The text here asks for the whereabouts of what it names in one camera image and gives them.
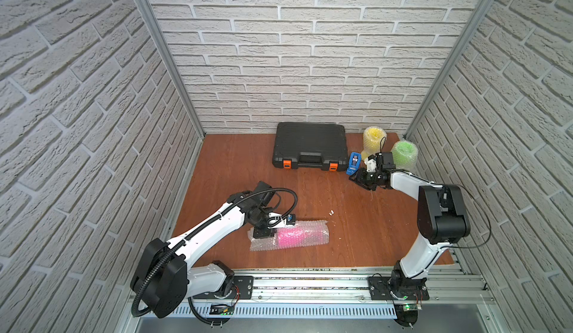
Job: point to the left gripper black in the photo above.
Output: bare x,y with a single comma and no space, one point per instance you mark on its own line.
262,231

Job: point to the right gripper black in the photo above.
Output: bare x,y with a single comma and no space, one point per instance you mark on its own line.
361,178

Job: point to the yellow plastic wine glass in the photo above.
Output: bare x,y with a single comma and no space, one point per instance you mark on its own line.
374,138

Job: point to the bubble wrap stack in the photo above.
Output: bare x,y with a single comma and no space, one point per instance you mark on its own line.
270,244

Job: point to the pink plastic wine glass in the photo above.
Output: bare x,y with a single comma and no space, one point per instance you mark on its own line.
295,237

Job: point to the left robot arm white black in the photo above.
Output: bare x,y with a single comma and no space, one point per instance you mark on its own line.
167,274

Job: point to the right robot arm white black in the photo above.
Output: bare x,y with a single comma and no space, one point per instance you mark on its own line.
441,217

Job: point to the blue tape dispenser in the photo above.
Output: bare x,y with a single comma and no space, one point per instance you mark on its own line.
355,160

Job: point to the black plastic tool case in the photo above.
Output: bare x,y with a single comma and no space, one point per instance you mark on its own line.
310,145

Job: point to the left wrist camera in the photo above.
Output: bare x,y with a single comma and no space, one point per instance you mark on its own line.
276,220

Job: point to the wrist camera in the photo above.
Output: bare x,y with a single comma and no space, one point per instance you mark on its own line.
371,165
276,220

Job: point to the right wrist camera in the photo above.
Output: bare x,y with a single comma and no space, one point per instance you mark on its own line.
371,165

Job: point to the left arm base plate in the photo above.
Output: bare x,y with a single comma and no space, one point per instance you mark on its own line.
238,286

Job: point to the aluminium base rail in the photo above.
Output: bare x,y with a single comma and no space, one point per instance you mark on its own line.
339,293

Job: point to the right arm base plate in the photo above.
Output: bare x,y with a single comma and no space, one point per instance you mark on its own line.
387,288

